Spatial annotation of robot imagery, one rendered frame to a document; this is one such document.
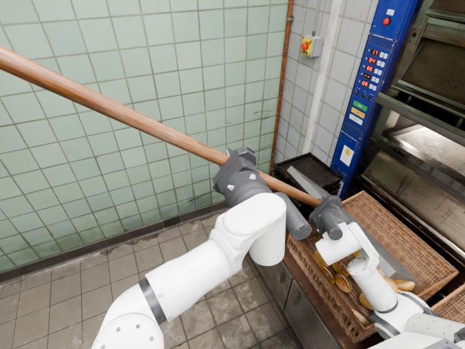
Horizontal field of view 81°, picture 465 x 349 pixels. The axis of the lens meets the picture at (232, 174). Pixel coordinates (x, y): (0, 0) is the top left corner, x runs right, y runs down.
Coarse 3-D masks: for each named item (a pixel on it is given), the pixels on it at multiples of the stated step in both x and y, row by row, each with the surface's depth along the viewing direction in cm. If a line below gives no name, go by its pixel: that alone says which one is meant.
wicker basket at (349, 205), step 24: (360, 192) 152; (360, 216) 155; (384, 216) 142; (288, 240) 151; (312, 240) 158; (384, 240) 142; (408, 240) 132; (312, 264) 133; (408, 264) 132; (336, 288) 136; (432, 288) 112; (336, 312) 124; (360, 312) 127; (360, 336) 111
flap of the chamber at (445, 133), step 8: (376, 96) 115; (400, 96) 120; (384, 104) 113; (392, 104) 109; (416, 104) 114; (424, 104) 116; (400, 112) 107; (408, 112) 104; (432, 112) 108; (440, 112) 110; (416, 120) 102; (424, 120) 100; (448, 120) 102; (456, 120) 104; (432, 128) 98; (440, 128) 95; (464, 128) 98; (448, 136) 93; (456, 136) 91; (464, 144) 90
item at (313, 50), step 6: (306, 36) 155; (318, 36) 155; (306, 42) 156; (312, 42) 152; (318, 42) 153; (312, 48) 154; (318, 48) 156; (306, 54) 159; (312, 54) 156; (318, 54) 158
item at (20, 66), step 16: (0, 48) 36; (0, 64) 36; (16, 64) 37; (32, 64) 38; (32, 80) 39; (48, 80) 39; (64, 80) 41; (64, 96) 42; (80, 96) 42; (96, 96) 44; (112, 112) 46; (128, 112) 47; (144, 128) 50; (160, 128) 51; (176, 144) 54; (192, 144) 56; (208, 160) 61; (224, 160) 62; (288, 192) 79
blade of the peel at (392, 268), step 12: (300, 180) 111; (312, 192) 106; (324, 192) 133; (348, 216) 120; (372, 240) 110; (384, 252) 105; (384, 264) 81; (396, 264) 102; (396, 276) 82; (408, 276) 97
